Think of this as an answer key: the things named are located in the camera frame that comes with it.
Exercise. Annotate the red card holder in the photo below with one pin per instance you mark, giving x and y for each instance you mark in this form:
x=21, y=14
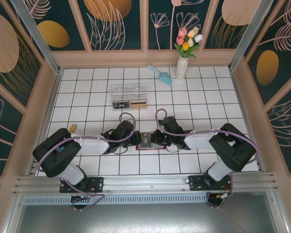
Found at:
x=157, y=148

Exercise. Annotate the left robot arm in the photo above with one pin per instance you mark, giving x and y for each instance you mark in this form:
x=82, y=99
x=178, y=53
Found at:
x=55, y=150

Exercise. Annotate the light blue trowel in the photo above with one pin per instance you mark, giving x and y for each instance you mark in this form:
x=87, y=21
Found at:
x=165, y=78

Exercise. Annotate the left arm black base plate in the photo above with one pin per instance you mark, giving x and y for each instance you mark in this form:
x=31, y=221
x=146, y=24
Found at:
x=97, y=184

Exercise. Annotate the artificial tulip bouquet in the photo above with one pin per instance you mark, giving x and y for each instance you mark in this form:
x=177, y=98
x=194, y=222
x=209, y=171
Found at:
x=188, y=43

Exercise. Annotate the black VIP card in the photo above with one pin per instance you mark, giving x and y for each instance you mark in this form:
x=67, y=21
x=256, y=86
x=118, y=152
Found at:
x=121, y=105

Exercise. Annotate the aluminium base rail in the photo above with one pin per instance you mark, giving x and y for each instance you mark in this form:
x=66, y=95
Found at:
x=148, y=182

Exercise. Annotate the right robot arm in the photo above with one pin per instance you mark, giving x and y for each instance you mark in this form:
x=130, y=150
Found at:
x=232, y=150

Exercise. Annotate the aluminium frame post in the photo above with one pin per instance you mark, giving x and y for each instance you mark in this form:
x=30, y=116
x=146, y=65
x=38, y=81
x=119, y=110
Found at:
x=247, y=34
x=38, y=41

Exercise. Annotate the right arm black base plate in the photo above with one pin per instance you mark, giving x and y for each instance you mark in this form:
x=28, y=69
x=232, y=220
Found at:
x=196, y=184

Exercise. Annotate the grey metal sheet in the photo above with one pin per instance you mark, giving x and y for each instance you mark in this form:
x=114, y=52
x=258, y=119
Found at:
x=145, y=218

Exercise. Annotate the grey credit card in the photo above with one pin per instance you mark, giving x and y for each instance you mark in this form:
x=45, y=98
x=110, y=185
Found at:
x=146, y=142

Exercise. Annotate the white ribbed vase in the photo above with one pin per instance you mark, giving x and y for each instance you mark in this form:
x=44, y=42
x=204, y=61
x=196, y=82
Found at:
x=181, y=69

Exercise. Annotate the gold card with black stripe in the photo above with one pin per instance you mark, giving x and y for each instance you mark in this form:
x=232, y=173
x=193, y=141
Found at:
x=138, y=104

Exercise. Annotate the clear acrylic card organizer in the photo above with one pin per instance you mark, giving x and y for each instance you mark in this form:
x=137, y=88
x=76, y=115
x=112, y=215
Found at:
x=128, y=93

